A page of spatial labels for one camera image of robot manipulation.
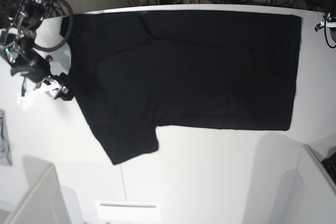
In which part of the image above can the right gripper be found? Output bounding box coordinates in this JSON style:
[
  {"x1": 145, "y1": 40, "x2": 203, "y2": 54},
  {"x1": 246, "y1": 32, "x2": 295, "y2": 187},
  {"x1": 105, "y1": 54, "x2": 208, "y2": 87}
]
[{"x1": 10, "y1": 56, "x2": 74, "y2": 101}]

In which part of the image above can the black T-shirt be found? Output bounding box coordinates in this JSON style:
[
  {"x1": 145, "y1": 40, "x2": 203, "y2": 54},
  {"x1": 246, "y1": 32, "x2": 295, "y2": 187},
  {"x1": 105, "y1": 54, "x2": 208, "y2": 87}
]
[{"x1": 67, "y1": 10, "x2": 302, "y2": 165}]

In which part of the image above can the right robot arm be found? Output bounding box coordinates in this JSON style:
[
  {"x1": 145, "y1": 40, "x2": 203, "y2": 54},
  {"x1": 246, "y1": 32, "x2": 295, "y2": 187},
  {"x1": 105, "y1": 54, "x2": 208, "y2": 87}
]
[{"x1": 1, "y1": 0, "x2": 74, "y2": 101}]

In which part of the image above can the grey cloth at left edge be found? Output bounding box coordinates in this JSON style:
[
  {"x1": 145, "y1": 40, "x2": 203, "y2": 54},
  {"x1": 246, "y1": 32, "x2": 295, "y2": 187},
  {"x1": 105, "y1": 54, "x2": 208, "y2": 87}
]
[{"x1": 1, "y1": 110, "x2": 13, "y2": 166}]

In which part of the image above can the white box lower left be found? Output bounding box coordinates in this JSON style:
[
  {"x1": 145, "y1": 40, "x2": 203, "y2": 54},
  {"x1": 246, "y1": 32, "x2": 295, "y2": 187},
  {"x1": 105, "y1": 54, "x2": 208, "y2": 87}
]
[{"x1": 1, "y1": 155, "x2": 85, "y2": 223}]

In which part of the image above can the white box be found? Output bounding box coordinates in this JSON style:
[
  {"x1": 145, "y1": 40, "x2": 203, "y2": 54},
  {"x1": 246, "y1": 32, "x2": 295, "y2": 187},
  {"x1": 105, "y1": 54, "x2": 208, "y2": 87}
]
[
  {"x1": 268, "y1": 145, "x2": 335, "y2": 224},
  {"x1": 1, "y1": 155, "x2": 85, "y2": 223}
]

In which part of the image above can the white label plate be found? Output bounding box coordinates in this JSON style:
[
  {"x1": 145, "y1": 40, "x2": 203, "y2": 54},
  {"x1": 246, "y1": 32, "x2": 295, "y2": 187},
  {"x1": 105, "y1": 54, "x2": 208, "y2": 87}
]
[{"x1": 95, "y1": 200, "x2": 161, "y2": 222}]

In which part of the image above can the white box lower right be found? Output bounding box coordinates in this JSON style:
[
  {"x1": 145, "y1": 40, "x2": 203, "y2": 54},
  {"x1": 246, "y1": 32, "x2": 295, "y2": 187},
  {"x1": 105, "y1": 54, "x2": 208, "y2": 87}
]
[{"x1": 268, "y1": 145, "x2": 335, "y2": 224}]

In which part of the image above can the black keyboard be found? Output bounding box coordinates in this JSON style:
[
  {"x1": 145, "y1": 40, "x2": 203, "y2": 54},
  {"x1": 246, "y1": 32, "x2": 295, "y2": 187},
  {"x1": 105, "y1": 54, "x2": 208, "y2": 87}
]
[{"x1": 322, "y1": 153, "x2": 336, "y2": 183}]

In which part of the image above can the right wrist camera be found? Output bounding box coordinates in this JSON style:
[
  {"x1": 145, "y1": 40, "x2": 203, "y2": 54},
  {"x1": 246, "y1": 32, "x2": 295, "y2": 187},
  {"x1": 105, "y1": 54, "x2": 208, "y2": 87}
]
[{"x1": 17, "y1": 87, "x2": 52, "y2": 108}]

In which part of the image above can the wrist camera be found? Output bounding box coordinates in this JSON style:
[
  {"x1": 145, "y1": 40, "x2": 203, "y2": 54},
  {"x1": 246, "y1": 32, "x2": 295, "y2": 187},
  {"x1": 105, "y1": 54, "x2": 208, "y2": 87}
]
[
  {"x1": 17, "y1": 87, "x2": 52, "y2": 108},
  {"x1": 314, "y1": 14, "x2": 335, "y2": 32}
]

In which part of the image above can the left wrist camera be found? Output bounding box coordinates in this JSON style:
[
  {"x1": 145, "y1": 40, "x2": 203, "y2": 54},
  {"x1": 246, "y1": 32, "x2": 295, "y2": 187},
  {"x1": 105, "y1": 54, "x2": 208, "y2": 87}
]
[{"x1": 314, "y1": 14, "x2": 335, "y2": 32}]

